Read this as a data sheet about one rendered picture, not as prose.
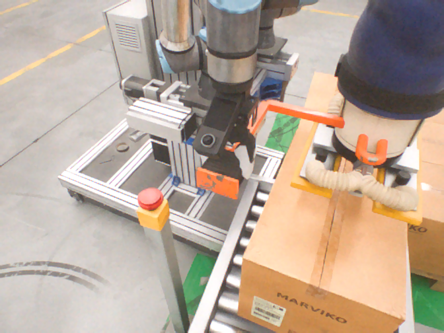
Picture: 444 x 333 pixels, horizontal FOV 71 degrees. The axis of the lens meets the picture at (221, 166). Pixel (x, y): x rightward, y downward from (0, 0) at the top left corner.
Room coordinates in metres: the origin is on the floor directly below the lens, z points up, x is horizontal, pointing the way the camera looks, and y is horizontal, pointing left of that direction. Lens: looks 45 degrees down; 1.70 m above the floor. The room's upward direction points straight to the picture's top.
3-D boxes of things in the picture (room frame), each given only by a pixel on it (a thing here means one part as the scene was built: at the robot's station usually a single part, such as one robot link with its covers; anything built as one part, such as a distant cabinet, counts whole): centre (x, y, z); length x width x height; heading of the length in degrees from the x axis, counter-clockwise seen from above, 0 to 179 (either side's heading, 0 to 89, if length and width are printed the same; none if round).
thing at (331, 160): (0.65, -0.28, 1.15); 0.34 x 0.10 x 0.05; 156
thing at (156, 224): (0.55, 0.20, 0.50); 0.07 x 0.07 x 1.00; 71
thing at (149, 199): (0.55, 0.20, 1.02); 0.07 x 0.07 x 0.04
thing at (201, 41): (1.10, 0.03, 1.20); 0.13 x 0.12 x 0.14; 105
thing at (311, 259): (0.61, -0.36, 0.75); 0.60 x 0.40 x 0.40; 157
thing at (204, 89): (1.10, 0.02, 1.09); 0.15 x 0.15 x 0.10
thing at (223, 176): (0.44, -0.01, 1.25); 0.09 x 0.08 x 0.05; 66
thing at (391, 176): (0.57, -0.45, 1.15); 0.34 x 0.10 x 0.05; 156
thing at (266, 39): (1.55, -0.19, 1.09); 0.15 x 0.15 x 0.10
